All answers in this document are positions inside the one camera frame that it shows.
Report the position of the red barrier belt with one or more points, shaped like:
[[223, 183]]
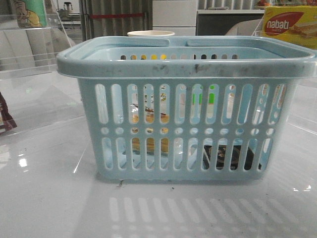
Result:
[[112, 16]]

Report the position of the light blue plastic basket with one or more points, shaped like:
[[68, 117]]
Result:
[[254, 80]]

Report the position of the white drawer cabinet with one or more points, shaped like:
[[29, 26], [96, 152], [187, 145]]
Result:
[[178, 16]]

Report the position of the clear acrylic left display shelf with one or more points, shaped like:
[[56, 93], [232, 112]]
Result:
[[35, 93]]

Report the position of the clear acrylic display shelf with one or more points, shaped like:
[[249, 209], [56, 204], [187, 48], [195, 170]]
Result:
[[302, 34], [35, 93]]

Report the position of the plate with food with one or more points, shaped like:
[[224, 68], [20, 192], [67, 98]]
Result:
[[263, 3]]

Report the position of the clear acrylic right display shelf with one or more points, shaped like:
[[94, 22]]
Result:
[[302, 34]]

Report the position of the dark brown snack packet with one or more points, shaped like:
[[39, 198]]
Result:
[[6, 116]]

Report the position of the yellow nabati wafer box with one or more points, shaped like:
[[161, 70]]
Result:
[[298, 14]]

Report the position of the green cartoon snack bag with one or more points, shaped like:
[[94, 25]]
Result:
[[30, 13]]

